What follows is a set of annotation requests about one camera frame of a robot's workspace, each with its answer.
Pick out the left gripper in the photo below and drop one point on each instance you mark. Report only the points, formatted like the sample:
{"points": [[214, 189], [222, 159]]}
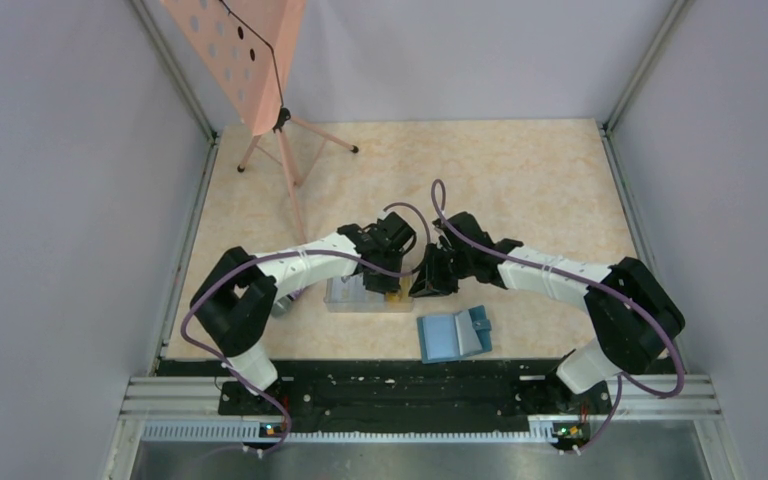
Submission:
{"points": [[389, 284]]}

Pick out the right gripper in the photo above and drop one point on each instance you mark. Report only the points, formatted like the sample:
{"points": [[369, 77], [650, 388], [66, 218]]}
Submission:
{"points": [[429, 282]]}

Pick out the gold credit card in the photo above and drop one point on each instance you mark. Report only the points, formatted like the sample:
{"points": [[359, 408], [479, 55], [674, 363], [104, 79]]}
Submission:
{"points": [[397, 299]]}

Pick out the clear plastic card box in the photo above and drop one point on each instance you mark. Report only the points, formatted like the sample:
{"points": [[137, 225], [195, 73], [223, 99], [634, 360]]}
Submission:
{"points": [[373, 303]]}

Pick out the blue leather card holder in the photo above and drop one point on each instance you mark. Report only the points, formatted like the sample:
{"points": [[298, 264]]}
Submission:
{"points": [[449, 337]]}

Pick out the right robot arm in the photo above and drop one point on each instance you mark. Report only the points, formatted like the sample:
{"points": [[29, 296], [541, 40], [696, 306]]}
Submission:
{"points": [[635, 321]]}

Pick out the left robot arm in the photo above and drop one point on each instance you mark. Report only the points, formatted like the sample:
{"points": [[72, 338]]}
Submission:
{"points": [[235, 302]]}

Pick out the silver credit card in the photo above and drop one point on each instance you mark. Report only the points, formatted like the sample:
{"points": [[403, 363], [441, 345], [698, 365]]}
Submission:
{"points": [[347, 290]]}

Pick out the purple glitter microphone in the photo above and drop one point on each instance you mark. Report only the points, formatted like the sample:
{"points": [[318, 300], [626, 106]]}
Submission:
{"points": [[284, 304]]}

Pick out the pink music stand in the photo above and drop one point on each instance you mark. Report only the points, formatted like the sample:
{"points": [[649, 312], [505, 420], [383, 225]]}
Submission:
{"points": [[248, 47]]}

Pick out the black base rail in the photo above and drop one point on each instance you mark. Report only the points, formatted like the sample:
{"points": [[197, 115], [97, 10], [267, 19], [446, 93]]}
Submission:
{"points": [[400, 397]]}

